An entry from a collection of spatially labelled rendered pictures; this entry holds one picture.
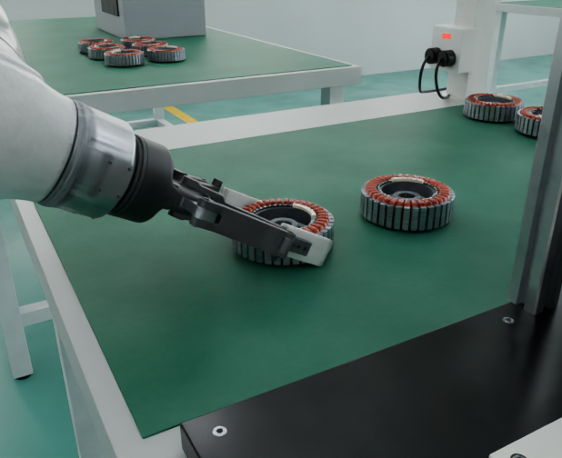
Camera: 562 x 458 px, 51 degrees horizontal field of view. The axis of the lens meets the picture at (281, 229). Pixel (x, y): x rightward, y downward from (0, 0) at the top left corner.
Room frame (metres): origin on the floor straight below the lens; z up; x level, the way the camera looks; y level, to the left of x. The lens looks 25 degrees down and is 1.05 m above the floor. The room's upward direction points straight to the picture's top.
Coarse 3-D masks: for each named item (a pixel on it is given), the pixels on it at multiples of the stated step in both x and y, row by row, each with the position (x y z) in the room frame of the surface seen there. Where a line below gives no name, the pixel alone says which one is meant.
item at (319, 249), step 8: (288, 224) 0.53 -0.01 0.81; (296, 232) 0.53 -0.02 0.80; (304, 232) 0.53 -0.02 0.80; (312, 240) 0.54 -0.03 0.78; (320, 240) 0.54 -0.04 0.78; (328, 240) 0.55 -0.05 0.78; (312, 248) 0.54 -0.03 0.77; (320, 248) 0.54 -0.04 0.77; (328, 248) 0.55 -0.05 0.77; (288, 256) 0.52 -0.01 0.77; (296, 256) 0.53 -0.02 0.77; (304, 256) 0.53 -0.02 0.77; (312, 256) 0.54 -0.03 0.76; (320, 256) 0.54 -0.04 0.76; (320, 264) 0.54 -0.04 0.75
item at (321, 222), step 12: (252, 204) 0.62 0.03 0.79; (264, 204) 0.63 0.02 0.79; (276, 204) 0.63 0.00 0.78; (288, 204) 0.63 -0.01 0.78; (300, 204) 0.62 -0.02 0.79; (312, 204) 0.62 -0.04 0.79; (264, 216) 0.62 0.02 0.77; (276, 216) 0.62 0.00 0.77; (288, 216) 0.62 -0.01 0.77; (300, 216) 0.62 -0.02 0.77; (312, 216) 0.59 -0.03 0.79; (324, 216) 0.59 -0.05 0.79; (300, 228) 0.56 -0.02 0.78; (312, 228) 0.56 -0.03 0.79; (324, 228) 0.57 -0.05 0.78; (240, 252) 0.56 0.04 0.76; (252, 252) 0.55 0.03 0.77; (264, 252) 0.55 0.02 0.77; (276, 264) 0.54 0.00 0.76; (288, 264) 0.54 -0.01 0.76
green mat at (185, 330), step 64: (320, 128) 1.08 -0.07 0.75; (384, 128) 1.08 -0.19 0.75; (448, 128) 1.08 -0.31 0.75; (512, 128) 1.08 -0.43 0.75; (256, 192) 0.76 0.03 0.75; (320, 192) 0.76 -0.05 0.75; (512, 192) 0.76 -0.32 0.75; (64, 256) 0.57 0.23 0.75; (128, 256) 0.57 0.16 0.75; (192, 256) 0.57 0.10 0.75; (384, 256) 0.57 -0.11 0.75; (448, 256) 0.57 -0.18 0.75; (512, 256) 0.57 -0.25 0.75; (128, 320) 0.44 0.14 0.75; (192, 320) 0.44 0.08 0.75; (256, 320) 0.44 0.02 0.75; (320, 320) 0.44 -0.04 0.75; (384, 320) 0.44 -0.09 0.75; (448, 320) 0.44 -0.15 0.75; (128, 384) 0.36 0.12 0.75; (192, 384) 0.36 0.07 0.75; (256, 384) 0.36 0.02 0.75
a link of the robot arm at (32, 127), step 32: (0, 64) 0.44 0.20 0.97; (0, 96) 0.41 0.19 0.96; (32, 96) 0.43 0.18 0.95; (64, 96) 0.47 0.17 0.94; (0, 128) 0.40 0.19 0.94; (32, 128) 0.41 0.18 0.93; (64, 128) 0.44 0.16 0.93; (0, 160) 0.40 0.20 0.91; (32, 160) 0.41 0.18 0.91; (64, 160) 0.43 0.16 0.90; (0, 192) 0.41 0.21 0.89; (32, 192) 0.42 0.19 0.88
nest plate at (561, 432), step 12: (540, 432) 0.28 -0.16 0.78; (552, 432) 0.28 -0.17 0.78; (516, 444) 0.27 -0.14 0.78; (528, 444) 0.27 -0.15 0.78; (540, 444) 0.27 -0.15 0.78; (552, 444) 0.27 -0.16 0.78; (492, 456) 0.26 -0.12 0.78; (504, 456) 0.26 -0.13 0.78; (516, 456) 0.26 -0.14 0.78; (528, 456) 0.26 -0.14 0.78; (540, 456) 0.26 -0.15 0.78; (552, 456) 0.26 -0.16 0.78
